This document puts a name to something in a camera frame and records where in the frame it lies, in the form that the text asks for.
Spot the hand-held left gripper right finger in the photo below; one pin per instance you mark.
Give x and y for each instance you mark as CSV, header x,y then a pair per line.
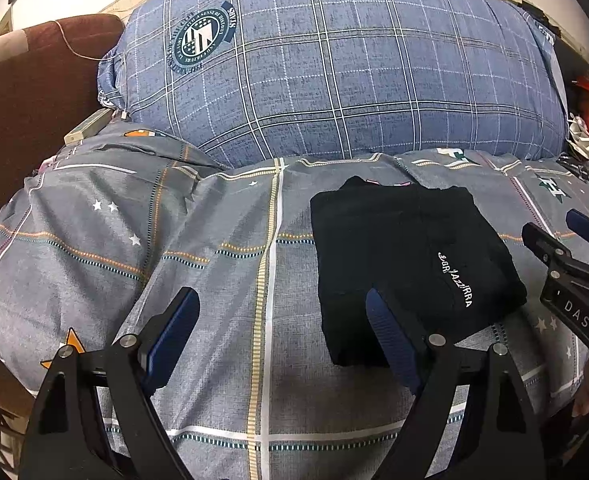
x,y
389,332

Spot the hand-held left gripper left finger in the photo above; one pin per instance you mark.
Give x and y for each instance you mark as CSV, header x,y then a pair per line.
x,y
174,332

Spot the black pants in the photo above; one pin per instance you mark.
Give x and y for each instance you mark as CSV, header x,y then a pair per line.
x,y
399,250

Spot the person's right hand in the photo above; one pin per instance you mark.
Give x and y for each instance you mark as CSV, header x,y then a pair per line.
x,y
583,402

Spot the white crumpled wrapper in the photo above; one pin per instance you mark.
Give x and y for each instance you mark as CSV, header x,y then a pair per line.
x,y
581,135

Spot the grey patterned bed sheet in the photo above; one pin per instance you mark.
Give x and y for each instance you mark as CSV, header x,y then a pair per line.
x,y
199,220

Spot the beige remote control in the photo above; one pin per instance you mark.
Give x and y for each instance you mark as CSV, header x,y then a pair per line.
x,y
88,126

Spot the brown upholstered headboard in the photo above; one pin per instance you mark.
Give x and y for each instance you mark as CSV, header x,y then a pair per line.
x,y
24,110

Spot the blue plaid pillow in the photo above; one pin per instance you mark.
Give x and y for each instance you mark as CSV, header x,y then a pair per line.
x,y
324,60

